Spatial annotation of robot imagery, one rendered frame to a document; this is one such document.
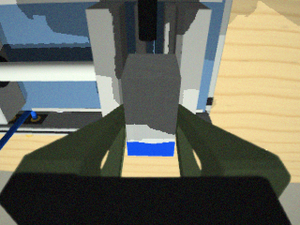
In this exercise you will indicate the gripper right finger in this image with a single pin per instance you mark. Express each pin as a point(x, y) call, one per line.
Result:
point(222, 153)

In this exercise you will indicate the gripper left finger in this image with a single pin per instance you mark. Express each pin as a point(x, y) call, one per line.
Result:
point(83, 150)

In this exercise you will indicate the grey block with blue end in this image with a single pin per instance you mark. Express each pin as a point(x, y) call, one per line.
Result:
point(151, 89)

